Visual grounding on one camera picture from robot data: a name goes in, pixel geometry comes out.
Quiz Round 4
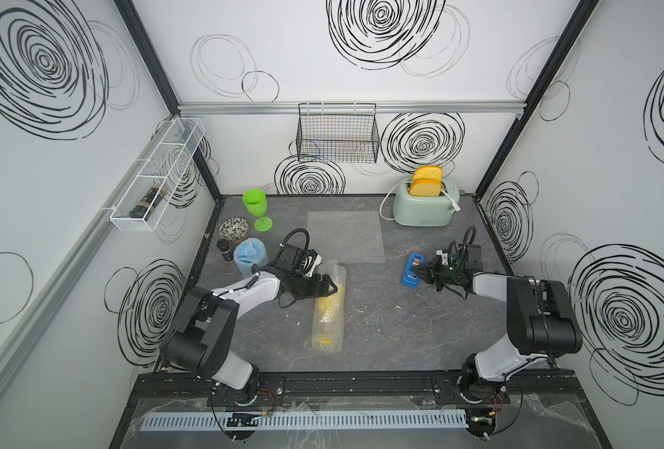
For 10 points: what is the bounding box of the blue tape dispenser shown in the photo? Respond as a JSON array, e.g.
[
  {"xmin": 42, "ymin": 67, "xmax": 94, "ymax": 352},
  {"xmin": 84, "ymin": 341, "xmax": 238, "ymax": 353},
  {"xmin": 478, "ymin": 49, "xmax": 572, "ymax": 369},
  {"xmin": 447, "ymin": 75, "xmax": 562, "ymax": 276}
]
[{"xmin": 402, "ymin": 253, "xmax": 425, "ymax": 289}]

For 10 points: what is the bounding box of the yellow plastic wine glass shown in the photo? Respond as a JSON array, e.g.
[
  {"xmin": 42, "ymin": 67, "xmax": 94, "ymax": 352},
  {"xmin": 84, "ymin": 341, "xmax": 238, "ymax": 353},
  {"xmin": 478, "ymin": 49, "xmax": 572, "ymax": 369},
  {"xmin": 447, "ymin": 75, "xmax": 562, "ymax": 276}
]
[{"xmin": 311, "ymin": 287, "xmax": 345, "ymax": 353}]

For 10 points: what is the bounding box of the mint green toaster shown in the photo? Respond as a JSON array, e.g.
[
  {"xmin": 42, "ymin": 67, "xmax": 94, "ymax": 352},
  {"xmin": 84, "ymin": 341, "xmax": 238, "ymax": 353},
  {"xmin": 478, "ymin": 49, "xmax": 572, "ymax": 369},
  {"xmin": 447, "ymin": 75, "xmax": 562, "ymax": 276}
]
[{"xmin": 393, "ymin": 179, "xmax": 461, "ymax": 227}]

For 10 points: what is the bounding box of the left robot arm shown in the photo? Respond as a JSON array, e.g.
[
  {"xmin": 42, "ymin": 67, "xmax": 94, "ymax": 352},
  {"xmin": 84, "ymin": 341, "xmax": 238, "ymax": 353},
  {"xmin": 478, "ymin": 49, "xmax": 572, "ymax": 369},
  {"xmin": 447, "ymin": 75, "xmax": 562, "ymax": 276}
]
[{"xmin": 161, "ymin": 244, "xmax": 339, "ymax": 391}]

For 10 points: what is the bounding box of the front toast slice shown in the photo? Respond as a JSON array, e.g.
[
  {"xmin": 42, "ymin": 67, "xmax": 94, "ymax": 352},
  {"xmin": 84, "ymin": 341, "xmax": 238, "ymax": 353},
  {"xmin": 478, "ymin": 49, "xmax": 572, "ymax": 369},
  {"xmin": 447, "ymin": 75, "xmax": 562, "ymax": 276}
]
[{"xmin": 409, "ymin": 179, "xmax": 443, "ymax": 198}]

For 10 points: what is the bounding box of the green plastic wine glass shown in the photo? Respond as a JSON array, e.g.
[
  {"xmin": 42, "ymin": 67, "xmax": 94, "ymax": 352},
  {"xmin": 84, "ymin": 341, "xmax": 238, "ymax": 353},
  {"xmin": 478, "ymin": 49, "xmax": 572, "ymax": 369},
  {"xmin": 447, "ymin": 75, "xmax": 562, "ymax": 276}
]
[{"xmin": 242, "ymin": 189, "xmax": 274, "ymax": 232}]

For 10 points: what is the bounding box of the black wire basket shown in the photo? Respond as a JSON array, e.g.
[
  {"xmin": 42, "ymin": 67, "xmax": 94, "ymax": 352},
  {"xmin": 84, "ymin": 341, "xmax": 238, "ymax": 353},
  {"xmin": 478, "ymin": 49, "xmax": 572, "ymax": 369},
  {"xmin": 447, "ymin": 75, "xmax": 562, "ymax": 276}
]
[{"xmin": 296, "ymin": 102, "xmax": 380, "ymax": 164}]

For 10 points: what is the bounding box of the bubble wrap sheet stack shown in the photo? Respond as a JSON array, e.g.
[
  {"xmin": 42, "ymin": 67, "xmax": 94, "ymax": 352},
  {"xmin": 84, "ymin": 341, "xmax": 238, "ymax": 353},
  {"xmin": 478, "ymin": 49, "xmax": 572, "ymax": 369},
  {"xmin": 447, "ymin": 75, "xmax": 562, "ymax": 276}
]
[{"xmin": 307, "ymin": 211, "xmax": 386, "ymax": 264}]

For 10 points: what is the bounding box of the dark bottle in shelf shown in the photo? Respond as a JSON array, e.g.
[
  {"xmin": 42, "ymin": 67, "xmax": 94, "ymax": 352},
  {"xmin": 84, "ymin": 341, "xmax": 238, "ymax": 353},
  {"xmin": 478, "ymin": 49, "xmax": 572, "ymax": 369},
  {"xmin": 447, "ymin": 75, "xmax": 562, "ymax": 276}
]
[{"xmin": 129, "ymin": 185, "xmax": 166, "ymax": 220}]

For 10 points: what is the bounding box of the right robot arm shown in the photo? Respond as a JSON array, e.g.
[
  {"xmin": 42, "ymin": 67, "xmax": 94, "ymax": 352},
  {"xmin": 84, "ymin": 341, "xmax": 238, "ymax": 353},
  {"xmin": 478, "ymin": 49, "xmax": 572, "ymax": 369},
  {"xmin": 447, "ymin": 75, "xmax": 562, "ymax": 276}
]
[{"xmin": 403, "ymin": 244, "xmax": 582, "ymax": 394}]

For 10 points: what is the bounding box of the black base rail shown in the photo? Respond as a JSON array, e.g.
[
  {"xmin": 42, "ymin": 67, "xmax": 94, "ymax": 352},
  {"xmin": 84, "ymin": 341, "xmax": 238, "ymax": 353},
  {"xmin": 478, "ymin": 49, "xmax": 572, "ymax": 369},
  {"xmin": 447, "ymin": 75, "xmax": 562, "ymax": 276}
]
[{"xmin": 128, "ymin": 370, "xmax": 582, "ymax": 406}]

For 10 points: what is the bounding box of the white wire shelf basket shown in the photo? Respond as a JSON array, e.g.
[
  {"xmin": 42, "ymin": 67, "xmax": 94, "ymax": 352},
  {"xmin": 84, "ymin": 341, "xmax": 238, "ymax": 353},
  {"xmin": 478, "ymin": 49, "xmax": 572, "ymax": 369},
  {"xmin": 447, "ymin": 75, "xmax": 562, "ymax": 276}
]
[{"xmin": 110, "ymin": 117, "xmax": 205, "ymax": 232}]

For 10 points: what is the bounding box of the dark spice bottle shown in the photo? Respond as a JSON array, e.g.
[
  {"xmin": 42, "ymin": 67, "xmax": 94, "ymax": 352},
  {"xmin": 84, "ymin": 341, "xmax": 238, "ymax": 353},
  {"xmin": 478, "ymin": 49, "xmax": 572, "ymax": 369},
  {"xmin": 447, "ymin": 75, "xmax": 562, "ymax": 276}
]
[{"xmin": 216, "ymin": 239, "xmax": 234, "ymax": 262}]

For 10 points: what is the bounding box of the white toaster cable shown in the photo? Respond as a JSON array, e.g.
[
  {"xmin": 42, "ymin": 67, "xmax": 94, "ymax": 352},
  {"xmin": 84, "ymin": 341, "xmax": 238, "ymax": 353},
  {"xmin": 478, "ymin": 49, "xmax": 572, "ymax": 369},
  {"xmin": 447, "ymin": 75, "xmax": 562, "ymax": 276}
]
[{"xmin": 379, "ymin": 180, "xmax": 409, "ymax": 222}]

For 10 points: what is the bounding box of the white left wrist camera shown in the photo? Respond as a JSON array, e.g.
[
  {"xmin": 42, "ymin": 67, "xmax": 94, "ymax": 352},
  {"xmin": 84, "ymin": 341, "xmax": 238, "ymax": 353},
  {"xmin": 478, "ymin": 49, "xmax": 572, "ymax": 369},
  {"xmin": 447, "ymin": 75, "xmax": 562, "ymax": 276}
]
[{"xmin": 302, "ymin": 251, "xmax": 322, "ymax": 277}]

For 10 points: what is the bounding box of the white slotted cable duct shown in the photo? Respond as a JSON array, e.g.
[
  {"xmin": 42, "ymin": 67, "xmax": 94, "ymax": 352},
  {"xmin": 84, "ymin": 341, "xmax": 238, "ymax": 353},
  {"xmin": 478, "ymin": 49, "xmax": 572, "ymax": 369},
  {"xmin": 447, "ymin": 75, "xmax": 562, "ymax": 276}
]
[{"xmin": 140, "ymin": 410, "xmax": 468, "ymax": 431}]

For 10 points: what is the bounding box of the patterned small bowl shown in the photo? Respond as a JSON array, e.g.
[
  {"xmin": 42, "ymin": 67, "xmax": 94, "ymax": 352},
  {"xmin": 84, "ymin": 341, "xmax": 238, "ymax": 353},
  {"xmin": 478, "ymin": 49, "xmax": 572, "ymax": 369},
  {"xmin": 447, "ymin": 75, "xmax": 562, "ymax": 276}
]
[{"xmin": 218, "ymin": 217, "xmax": 250, "ymax": 246}]

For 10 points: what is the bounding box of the toast slice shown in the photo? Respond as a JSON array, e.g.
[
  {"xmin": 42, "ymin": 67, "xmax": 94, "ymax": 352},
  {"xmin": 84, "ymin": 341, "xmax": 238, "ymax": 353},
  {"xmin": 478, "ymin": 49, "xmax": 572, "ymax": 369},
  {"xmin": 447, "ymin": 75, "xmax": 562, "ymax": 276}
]
[
  {"xmin": 409, "ymin": 179, "xmax": 443, "ymax": 198},
  {"xmin": 412, "ymin": 166, "xmax": 443, "ymax": 183}
]

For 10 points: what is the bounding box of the back toast slice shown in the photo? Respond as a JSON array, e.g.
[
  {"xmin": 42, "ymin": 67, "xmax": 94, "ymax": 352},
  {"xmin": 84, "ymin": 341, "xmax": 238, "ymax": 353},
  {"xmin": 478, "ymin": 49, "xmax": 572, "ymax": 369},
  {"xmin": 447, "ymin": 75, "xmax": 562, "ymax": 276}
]
[{"xmin": 412, "ymin": 166, "xmax": 443, "ymax": 183}]

